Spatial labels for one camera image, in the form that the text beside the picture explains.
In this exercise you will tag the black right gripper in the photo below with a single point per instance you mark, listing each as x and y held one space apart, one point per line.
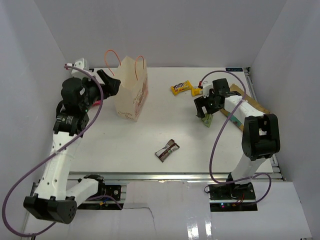
201 101

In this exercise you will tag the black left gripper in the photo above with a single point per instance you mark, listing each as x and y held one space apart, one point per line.
111 85

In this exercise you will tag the yellow snack bar wrapper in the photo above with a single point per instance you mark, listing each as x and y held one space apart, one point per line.
195 91

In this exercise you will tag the green triangular snack packet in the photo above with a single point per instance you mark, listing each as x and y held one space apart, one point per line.
207 119

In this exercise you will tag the pink snack packet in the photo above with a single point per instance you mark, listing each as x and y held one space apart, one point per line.
96 103

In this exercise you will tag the yellow M&M's candy pack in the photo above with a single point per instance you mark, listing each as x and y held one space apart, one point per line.
181 87

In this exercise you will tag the large brown paper snack pouch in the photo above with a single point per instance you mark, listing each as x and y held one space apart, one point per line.
250 100

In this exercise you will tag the brown chocolate bar wrapper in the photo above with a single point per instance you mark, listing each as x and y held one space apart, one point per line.
164 152

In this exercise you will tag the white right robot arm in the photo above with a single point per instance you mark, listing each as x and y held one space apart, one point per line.
260 135

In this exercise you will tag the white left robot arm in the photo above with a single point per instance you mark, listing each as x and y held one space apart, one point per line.
52 201

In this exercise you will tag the blue label sticker right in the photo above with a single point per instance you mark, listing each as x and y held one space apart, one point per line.
234 69

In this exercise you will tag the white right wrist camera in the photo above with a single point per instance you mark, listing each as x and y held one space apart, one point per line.
205 88

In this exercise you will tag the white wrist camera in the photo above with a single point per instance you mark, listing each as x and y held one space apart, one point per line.
82 64
205 88

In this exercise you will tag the cream paper bag orange handles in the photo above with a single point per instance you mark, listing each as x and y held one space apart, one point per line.
133 90

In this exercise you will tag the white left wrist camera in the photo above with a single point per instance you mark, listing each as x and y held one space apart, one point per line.
82 64

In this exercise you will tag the aluminium front rail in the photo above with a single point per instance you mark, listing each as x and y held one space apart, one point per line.
198 177

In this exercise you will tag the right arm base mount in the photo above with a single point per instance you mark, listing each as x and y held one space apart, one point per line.
231 198

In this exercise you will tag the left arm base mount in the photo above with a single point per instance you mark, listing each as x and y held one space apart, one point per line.
98 201

